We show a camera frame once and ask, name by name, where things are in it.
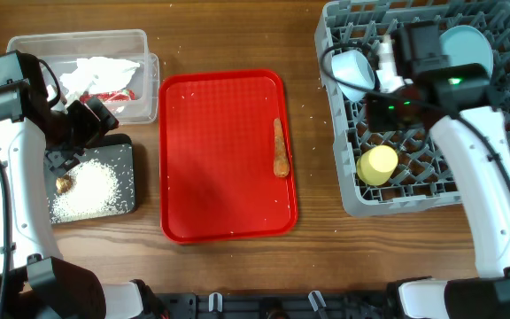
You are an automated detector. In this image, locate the light blue plate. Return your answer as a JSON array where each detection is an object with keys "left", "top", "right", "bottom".
[{"left": 440, "top": 25, "right": 493, "bottom": 77}]

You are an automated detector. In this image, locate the light blue bowl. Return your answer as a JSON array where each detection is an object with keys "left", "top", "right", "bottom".
[{"left": 331, "top": 50, "right": 375, "bottom": 89}]

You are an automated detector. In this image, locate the yellow cup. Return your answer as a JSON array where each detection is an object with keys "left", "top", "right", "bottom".
[{"left": 356, "top": 145, "right": 398, "bottom": 186}]

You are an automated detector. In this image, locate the grey dishwasher rack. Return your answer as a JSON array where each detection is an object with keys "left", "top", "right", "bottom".
[{"left": 314, "top": 0, "right": 510, "bottom": 217}]

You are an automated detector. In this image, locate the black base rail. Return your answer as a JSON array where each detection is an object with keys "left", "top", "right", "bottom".
[{"left": 158, "top": 291, "right": 394, "bottom": 319}]

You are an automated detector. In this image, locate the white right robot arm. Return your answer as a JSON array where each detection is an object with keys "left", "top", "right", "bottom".
[{"left": 367, "top": 21, "right": 510, "bottom": 318}]

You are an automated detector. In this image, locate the black waste tray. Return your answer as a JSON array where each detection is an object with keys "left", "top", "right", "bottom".
[{"left": 44, "top": 133, "right": 137, "bottom": 225}]

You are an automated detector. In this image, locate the clear plastic waste bin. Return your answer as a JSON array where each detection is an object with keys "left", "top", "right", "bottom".
[{"left": 7, "top": 29, "right": 160, "bottom": 124}]

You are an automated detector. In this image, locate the red serving tray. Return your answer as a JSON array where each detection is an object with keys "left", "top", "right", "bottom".
[{"left": 158, "top": 69, "right": 298, "bottom": 244}]

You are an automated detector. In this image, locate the brown mushroom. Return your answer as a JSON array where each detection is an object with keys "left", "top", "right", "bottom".
[{"left": 56, "top": 175, "right": 73, "bottom": 194}]

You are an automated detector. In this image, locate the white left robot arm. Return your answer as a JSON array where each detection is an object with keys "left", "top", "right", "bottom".
[{"left": 0, "top": 51, "right": 166, "bottom": 318}]

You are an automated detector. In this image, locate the white rice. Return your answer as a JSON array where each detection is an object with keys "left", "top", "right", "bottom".
[{"left": 50, "top": 152, "right": 135, "bottom": 223}]

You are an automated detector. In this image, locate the orange carrot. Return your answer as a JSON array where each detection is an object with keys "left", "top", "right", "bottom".
[{"left": 274, "top": 118, "right": 290, "bottom": 177}]

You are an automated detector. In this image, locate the red snack wrapper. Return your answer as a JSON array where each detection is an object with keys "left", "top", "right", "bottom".
[{"left": 79, "top": 89, "right": 135, "bottom": 104}]

